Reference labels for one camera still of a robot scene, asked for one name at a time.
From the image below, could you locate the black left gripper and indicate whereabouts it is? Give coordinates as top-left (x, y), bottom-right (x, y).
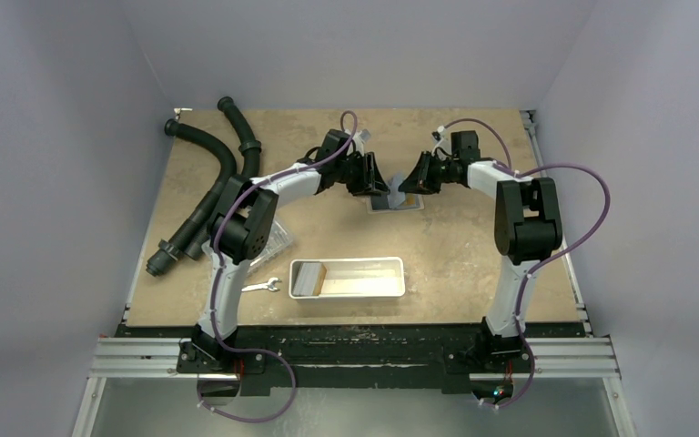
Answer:
top-left (334, 153), bottom-right (389, 197)

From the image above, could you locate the grey credit card stack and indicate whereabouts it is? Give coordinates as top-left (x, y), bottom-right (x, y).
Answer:
top-left (291, 262), bottom-right (328, 297)

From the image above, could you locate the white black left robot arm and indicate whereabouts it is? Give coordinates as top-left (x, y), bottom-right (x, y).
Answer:
top-left (181, 129), bottom-right (389, 372)

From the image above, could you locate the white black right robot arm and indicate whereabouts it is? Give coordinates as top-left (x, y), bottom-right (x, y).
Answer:
top-left (398, 131), bottom-right (563, 371)

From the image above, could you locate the white rectangular tray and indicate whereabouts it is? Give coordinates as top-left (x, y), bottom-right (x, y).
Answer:
top-left (288, 257), bottom-right (406, 301)

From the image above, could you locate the clear plastic bag of screws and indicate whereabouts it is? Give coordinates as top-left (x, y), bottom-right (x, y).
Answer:
top-left (200, 217), bottom-right (295, 272)

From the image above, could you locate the silver open-end wrench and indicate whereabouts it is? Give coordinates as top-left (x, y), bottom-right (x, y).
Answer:
top-left (241, 277), bottom-right (282, 293)

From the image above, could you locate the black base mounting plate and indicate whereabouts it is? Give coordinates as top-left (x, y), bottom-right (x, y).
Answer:
top-left (114, 322), bottom-right (586, 399)

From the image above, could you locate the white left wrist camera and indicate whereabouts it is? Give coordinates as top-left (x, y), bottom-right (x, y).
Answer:
top-left (353, 129), bottom-right (371, 148)

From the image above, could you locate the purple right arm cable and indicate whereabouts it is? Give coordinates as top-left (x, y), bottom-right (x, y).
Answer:
top-left (434, 117), bottom-right (612, 412)

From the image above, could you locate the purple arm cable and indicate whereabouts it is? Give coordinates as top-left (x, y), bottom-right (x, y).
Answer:
top-left (434, 117), bottom-right (612, 412)
top-left (196, 110), bottom-right (360, 424)

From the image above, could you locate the black corrugated hose right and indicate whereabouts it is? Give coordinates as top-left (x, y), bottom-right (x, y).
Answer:
top-left (185, 96), bottom-right (263, 261)

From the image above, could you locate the black corrugated hose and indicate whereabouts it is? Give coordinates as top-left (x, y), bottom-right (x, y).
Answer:
top-left (185, 96), bottom-right (263, 261)
top-left (145, 117), bottom-right (238, 278)

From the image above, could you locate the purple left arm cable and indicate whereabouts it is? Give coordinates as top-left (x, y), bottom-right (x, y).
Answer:
top-left (196, 110), bottom-right (360, 424)

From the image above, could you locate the black corrugated hose left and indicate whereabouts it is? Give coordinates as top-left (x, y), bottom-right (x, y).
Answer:
top-left (145, 117), bottom-right (238, 278)

